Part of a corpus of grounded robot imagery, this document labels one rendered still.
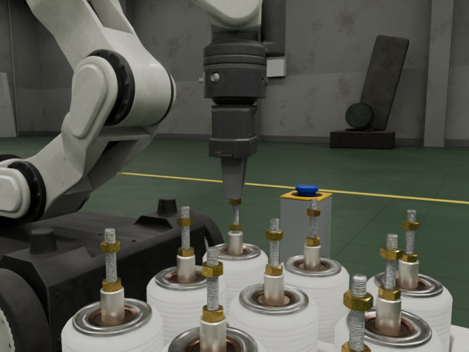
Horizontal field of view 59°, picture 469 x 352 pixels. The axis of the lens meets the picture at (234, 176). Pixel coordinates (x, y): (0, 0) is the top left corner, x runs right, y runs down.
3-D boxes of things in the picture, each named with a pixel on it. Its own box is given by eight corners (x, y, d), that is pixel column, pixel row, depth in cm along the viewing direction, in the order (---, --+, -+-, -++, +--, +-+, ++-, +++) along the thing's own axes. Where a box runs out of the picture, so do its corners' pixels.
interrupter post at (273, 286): (264, 296, 47) (265, 267, 46) (286, 299, 46) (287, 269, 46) (259, 305, 44) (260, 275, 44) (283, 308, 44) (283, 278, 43)
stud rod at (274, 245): (270, 284, 46) (271, 217, 45) (279, 286, 45) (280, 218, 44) (268, 288, 45) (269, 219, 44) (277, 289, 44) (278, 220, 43)
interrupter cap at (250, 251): (257, 246, 65) (257, 241, 65) (264, 262, 58) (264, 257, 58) (208, 247, 65) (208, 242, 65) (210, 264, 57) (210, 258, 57)
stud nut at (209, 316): (197, 319, 34) (197, 309, 34) (207, 311, 36) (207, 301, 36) (218, 324, 34) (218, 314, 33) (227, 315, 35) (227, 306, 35)
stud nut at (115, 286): (107, 293, 39) (106, 285, 39) (98, 288, 41) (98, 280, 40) (125, 288, 41) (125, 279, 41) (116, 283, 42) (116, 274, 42)
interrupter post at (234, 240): (242, 251, 63) (242, 230, 62) (244, 256, 60) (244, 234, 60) (226, 251, 62) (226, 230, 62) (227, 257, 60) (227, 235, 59)
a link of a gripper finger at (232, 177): (221, 198, 59) (221, 154, 58) (243, 198, 58) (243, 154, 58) (219, 200, 57) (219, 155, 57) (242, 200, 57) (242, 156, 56)
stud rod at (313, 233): (313, 253, 56) (315, 198, 55) (317, 255, 55) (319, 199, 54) (306, 254, 55) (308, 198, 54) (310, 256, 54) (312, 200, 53)
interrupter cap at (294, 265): (345, 263, 57) (345, 258, 57) (336, 283, 50) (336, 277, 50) (291, 256, 60) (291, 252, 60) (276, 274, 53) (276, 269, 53)
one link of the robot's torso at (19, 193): (-29, 216, 100) (-34, 161, 98) (45, 202, 117) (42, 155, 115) (24, 227, 90) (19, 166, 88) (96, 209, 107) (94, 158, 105)
